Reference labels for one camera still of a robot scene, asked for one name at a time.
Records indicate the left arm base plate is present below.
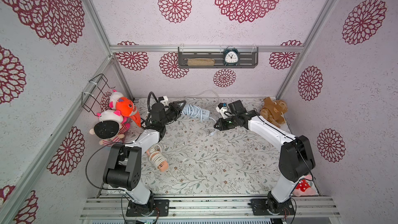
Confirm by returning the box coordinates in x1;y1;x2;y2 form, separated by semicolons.
125;200;170;217

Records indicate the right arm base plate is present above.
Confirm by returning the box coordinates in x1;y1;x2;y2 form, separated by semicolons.
248;198;295;216

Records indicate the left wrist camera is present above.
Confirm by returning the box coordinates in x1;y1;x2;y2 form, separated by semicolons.
158;96;169;107

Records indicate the tan pouch on shelf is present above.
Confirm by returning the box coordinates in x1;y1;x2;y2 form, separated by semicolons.
187;58;215;66

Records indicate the teal alarm clock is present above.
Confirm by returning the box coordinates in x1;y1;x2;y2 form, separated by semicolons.
223;48;239;66

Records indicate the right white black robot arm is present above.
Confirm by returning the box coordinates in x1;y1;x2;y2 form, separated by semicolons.
214;100;316;203

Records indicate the black faced striped plush doll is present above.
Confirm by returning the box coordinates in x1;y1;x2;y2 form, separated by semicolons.
89;109;131;146

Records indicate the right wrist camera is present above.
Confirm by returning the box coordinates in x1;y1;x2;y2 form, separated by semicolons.
216;103;232;119

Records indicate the pink plush red dotted dress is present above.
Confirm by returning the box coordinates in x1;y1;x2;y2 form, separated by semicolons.
293;175;318;197

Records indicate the orange fish plush toy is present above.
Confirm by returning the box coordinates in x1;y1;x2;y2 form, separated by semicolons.
109;90;142;127

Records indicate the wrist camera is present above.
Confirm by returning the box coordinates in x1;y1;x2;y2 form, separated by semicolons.
216;103;232;119
158;96;169;107

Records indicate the light blue power strip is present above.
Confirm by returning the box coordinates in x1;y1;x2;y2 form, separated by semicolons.
182;103;216;123

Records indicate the grey wall shelf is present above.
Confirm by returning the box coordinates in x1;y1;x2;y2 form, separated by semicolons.
177;46;259;69

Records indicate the black wire wall basket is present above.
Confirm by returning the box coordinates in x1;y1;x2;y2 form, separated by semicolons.
80;73;115;116

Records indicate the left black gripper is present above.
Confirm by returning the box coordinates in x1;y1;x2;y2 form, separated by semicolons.
161;100;186;126

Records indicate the pink power strip white cord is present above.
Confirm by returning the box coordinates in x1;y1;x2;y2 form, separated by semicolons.
146;144;170;173

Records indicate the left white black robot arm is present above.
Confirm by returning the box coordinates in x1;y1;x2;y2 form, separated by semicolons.
103;101;186;207

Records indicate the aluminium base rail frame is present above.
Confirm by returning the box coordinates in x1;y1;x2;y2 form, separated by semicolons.
79;195;341;221

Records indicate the brown teddy bear plush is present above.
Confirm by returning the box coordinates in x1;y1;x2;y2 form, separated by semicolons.
260;97;288;128

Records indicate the floral table mat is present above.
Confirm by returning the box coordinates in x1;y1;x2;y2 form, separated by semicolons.
141;98;280;195

